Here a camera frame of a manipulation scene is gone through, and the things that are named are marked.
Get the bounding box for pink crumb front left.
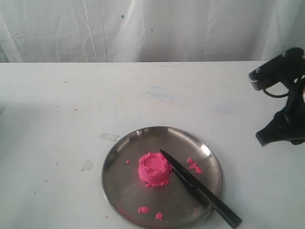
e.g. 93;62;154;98
138;206;150;214

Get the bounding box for pink crumb front middle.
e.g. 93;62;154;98
155;212;163;220

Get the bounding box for clear tape piece upper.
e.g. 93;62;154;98
99;133;120;142

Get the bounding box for pink dough lump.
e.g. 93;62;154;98
138;153;172;187

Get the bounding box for pink crumb cluster right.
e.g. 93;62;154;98
187;158;203;174

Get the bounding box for white backdrop curtain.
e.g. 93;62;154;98
0;0;305;62

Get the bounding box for black kitchen knife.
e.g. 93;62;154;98
160;149;243;229

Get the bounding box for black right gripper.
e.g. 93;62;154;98
255;76;305;146

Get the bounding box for round steel plate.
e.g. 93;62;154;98
102;126;222;229

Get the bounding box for clear tape piece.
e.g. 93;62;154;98
99;133;120;142
81;160;93;172

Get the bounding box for clear tape piece lower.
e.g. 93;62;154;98
81;160;93;172

